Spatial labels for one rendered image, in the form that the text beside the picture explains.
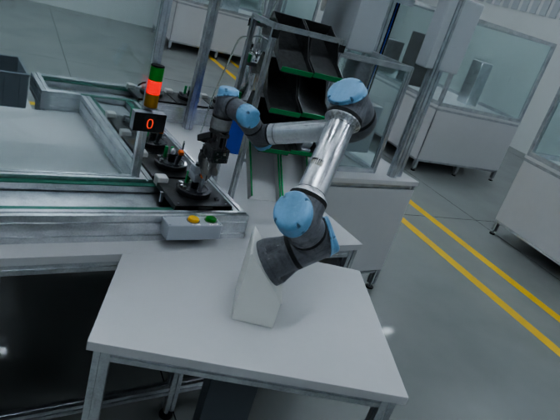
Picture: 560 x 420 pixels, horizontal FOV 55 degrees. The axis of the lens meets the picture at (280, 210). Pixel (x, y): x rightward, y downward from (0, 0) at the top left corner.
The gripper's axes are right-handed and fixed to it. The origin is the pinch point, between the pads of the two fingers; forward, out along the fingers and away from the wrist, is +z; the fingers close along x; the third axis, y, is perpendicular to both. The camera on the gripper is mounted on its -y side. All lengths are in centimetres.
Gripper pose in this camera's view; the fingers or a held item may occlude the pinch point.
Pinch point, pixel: (205, 176)
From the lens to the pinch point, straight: 206.9
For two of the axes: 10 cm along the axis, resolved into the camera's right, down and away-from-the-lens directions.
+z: -2.7, 8.8, 3.8
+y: 5.0, 4.7, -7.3
